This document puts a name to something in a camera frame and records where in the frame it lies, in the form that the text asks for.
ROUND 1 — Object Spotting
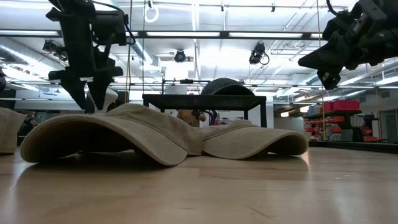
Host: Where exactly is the black overhead camera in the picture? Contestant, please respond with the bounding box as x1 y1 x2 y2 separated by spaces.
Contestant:
248 42 271 66

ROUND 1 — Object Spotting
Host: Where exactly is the beige baseball cap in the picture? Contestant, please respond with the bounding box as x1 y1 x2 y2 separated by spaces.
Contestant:
198 119 309 161
19 103 205 167
0 107 26 156

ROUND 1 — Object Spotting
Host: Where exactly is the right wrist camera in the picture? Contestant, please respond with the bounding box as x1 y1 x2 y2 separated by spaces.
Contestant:
323 9 358 32

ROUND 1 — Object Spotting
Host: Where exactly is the black overhead beam with lights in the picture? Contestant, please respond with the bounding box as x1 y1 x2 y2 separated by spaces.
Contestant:
0 29 398 40

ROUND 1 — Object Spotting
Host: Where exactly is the white desk lamp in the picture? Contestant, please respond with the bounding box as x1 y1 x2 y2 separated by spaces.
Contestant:
84 88 119 113

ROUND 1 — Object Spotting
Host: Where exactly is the yellow power cable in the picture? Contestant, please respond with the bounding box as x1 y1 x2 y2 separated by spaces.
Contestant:
315 0 326 141

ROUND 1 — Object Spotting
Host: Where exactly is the silver ventilation duct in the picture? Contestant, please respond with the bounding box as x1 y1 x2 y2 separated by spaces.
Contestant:
0 37 94 83

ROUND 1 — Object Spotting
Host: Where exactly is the black aluminium table frame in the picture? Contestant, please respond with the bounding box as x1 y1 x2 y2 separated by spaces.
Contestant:
309 140 398 154

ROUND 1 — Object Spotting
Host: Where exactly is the person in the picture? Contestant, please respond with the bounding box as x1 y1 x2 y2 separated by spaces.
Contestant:
176 108 208 128
17 116 40 138

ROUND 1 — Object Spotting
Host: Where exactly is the black perforated metal rack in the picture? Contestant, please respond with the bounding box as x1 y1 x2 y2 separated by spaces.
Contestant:
142 93 267 128

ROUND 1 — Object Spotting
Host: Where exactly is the shelf with storage bins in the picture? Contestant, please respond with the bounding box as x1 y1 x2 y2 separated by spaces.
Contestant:
303 99 382 144

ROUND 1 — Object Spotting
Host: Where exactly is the dark green baseball cap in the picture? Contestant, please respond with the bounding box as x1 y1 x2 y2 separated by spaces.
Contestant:
200 77 256 96

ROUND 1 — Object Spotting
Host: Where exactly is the white hanging cable loop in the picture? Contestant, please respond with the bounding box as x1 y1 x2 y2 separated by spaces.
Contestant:
144 0 160 24

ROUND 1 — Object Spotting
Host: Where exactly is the black ceiling-mounted device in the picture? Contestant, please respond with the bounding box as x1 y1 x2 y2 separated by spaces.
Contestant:
42 39 73 62

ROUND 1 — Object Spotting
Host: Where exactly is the black round ceiling fixture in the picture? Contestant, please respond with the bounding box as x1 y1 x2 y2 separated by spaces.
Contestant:
173 49 187 63

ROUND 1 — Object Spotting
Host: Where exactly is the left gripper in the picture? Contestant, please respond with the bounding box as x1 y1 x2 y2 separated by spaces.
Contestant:
48 52 124 114

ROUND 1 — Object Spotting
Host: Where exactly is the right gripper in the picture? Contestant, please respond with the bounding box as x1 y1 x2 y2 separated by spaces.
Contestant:
297 0 389 91

